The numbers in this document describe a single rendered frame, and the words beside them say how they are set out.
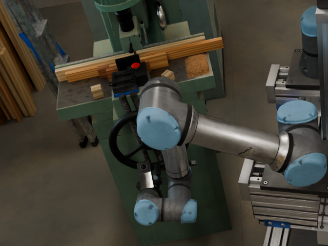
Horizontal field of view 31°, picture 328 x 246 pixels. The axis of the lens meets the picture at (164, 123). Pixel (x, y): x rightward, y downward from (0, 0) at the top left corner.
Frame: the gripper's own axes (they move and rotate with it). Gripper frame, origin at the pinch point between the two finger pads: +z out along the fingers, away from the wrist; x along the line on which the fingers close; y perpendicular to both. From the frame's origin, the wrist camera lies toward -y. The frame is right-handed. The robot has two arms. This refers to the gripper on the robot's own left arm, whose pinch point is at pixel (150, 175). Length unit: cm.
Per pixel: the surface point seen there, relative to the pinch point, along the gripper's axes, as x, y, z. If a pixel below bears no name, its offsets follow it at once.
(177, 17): 21, -52, 33
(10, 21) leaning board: -81, -71, 156
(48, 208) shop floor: -67, 30, 88
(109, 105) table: -10.3, -26.9, 11.7
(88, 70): -16.7, -40.5, 21.8
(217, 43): 34, -40, 22
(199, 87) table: 23.9, -26.2, 12.1
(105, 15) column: -7, -60, 33
